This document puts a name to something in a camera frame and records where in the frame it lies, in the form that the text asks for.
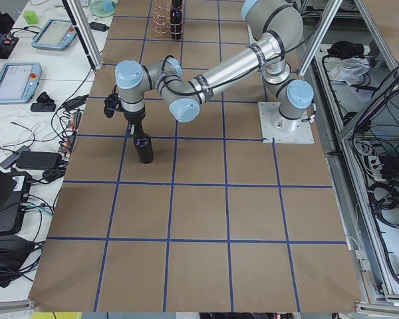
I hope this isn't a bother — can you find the green plate with blue block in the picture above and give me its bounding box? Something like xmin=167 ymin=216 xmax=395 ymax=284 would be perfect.
xmin=89 ymin=0 xmax=117 ymax=18

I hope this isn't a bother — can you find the teach pendant far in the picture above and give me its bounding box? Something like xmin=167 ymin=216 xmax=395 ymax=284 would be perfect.
xmin=31 ymin=19 xmax=76 ymax=51

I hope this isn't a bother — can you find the dark green wine bottle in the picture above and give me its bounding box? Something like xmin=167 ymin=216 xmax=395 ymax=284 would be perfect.
xmin=132 ymin=122 xmax=154 ymax=164

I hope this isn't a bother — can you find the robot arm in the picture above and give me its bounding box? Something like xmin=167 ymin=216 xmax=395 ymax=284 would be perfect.
xmin=104 ymin=1 xmax=314 ymax=132

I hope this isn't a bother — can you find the black power brick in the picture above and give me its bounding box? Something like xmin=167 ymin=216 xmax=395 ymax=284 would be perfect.
xmin=16 ymin=151 xmax=61 ymax=170

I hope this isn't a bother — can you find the black laptop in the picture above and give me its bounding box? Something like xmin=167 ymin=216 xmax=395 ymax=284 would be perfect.
xmin=0 ymin=170 xmax=31 ymax=236

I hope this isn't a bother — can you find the teach pendant near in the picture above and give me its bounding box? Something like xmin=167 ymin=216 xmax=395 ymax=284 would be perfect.
xmin=0 ymin=62 xmax=42 ymax=104

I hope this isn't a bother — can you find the copper wire wine basket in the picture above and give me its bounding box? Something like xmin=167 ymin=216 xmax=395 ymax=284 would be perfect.
xmin=152 ymin=0 xmax=171 ymax=38

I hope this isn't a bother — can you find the dark wine bottle in basket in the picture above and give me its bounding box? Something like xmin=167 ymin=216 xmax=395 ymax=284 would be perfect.
xmin=170 ymin=0 xmax=183 ymax=40

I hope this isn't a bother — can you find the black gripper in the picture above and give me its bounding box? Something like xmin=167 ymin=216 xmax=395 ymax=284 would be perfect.
xmin=123 ymin=109 xmax=146 ymax=124

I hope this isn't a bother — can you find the teach pendant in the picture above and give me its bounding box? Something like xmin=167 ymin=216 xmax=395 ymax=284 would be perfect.
xmin=31 ymin=19 xmax=76 ymax=51
xmin=0 ymin=62 xmax=42 ymax=104

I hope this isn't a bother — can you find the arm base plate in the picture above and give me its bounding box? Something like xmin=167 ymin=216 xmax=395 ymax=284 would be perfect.
xmin=258 ymin=102 xmax=315 ymax=144

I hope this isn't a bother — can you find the aluminium frame post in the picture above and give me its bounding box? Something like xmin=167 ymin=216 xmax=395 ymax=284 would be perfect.
xmin=62 ymin=0 xmax=103 ymax=72

